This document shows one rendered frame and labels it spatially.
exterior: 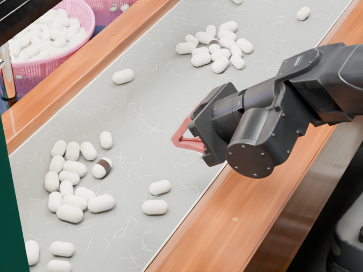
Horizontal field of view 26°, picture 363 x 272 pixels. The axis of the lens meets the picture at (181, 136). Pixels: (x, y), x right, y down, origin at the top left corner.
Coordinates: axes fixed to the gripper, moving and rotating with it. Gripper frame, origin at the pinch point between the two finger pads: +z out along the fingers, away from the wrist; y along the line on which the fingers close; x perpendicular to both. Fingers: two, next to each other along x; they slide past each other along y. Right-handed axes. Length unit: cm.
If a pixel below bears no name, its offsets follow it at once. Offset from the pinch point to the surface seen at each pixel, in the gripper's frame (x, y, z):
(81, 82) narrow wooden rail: -10.2, -16.2, 27.7
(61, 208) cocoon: -0.6, 10.5, 15.9
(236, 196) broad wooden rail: 12.0, -3.1, 0.1
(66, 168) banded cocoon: -3.3, 2.9, 19.7
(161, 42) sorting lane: -6.5, -35.6, 25.3
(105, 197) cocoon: 2.0, 5.8, 12.6
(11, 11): -26.0, 11.5, -1.8
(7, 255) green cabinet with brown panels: -16, 51, -37
